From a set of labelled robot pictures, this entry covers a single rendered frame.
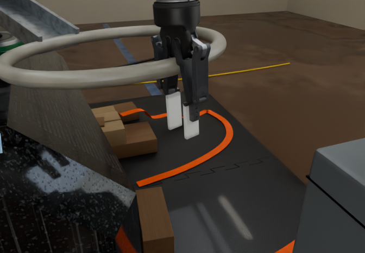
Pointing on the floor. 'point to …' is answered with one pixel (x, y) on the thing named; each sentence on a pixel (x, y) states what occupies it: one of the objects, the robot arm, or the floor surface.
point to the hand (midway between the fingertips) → (182, 115)
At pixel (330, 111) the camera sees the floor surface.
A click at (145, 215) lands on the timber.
